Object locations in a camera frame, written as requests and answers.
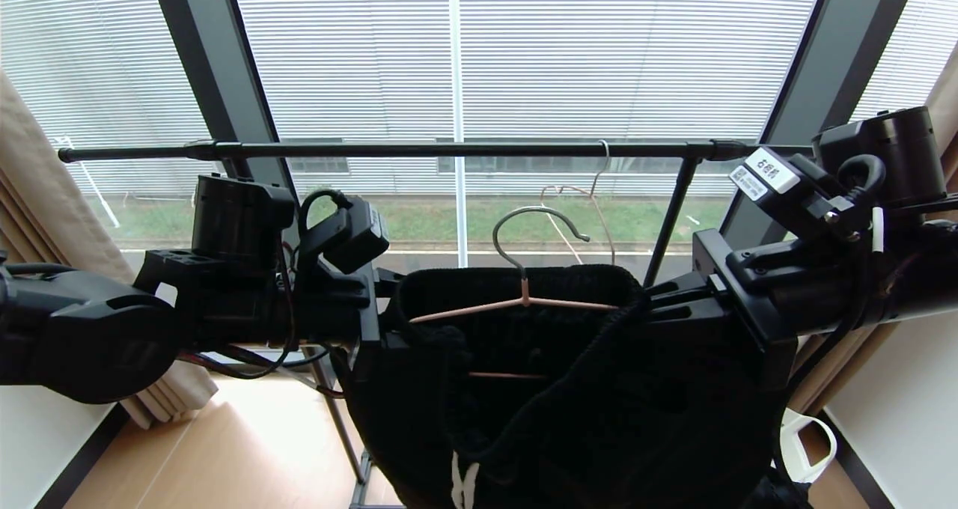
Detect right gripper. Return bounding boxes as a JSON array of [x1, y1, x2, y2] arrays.
[[645, 221, 958, 362]]

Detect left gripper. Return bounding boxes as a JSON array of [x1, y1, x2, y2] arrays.
[[180, 258, 384, 347]]

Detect black shorts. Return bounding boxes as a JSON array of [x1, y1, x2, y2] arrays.
[[333, 263, 787, 509]]

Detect pink clothes hanger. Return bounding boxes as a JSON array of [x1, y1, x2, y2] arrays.
[[540, 141, 616, 266], [408, 206, 622, 381]]

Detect heap of clothes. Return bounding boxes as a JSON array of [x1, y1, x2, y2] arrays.
[[775, 473, 813, 509]]

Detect black clothes rack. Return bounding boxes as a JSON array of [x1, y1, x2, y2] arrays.
[[58, 139, 817, 509]]

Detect white laundry basket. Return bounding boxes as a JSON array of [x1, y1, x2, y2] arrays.
[[778, 408, 838, 484]]

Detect beige curtain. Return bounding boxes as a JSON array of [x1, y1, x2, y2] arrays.
[[786, 67, 958, 414], [0, 71, 218, 429]]

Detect window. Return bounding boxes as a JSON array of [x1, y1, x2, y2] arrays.
[[0, 0, 958, 371]]

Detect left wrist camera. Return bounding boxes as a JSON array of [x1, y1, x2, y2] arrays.
[[298, 189, 390, 274]]

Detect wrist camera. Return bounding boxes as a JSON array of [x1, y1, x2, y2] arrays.
[[298, 189, 390, 274], [730, 146, 888, 244]]

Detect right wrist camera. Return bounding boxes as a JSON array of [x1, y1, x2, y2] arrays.
[[730, 146, 888, 244]]

